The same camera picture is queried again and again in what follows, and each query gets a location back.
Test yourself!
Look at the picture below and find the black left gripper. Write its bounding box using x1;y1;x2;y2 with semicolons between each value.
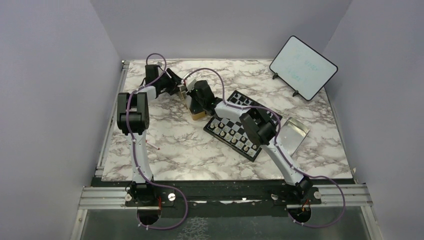
156;67;182;95

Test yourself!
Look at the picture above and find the yellow metal tin box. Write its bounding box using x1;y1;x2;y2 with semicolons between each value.
179;85;207;121

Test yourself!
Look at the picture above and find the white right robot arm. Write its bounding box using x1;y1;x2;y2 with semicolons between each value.
183;80;313;204

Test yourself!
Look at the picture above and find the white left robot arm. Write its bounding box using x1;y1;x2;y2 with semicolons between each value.
116;64;182;206

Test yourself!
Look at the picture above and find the black and white chessboard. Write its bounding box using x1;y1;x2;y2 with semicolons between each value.
203;90;278;162

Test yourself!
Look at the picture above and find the red and white marker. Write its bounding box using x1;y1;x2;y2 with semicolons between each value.
146;142;161;150

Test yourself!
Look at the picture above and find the silver metal tin lid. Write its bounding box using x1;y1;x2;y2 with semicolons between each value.
278;117;310;157

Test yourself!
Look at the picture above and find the small whiteboard on stand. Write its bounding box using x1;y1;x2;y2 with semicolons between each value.
269;35;339;101

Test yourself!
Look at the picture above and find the aluminium frame rail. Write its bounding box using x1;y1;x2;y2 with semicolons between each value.
94;60;131;178

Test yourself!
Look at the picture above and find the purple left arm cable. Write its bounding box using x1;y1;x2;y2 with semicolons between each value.
125;52;189;232

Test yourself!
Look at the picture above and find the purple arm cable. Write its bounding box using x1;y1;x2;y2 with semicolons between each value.
182;67;346;229
125;52;189;232

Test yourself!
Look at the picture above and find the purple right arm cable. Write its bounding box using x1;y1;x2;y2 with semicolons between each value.
182;67;346;229

